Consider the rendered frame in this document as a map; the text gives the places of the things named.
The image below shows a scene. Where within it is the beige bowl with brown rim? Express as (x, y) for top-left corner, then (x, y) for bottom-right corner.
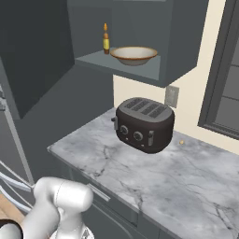
(109, 46), (159, 67)

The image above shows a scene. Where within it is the grey base cabinet door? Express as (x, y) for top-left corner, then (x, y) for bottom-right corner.
(81, 199), (138, 239)

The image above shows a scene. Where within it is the black four-slot toaster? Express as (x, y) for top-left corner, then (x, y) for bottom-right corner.
(110, 96), (176, 155)

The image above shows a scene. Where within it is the yellow and brown bottle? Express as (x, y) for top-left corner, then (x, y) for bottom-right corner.
(103, 22), (111, 55)

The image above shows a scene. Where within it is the grey drawer front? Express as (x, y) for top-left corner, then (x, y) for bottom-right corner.
(70, 168), (140, 227)

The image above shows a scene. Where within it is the grey fridge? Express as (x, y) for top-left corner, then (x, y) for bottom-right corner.
(0, 59), (36, 216)

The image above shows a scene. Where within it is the grey wall outlet plate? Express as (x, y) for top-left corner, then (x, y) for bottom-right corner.
(164, 85), (180, 109)

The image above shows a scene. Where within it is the silver drawer handle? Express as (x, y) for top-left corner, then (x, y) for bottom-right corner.
(86, 182), (111, 203)

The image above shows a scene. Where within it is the grey wall cabinet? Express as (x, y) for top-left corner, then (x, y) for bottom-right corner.
(66, 0), (210, 89)

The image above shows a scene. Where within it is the grey window frame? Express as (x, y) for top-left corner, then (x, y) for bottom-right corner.
(197, 0), (239, 141)

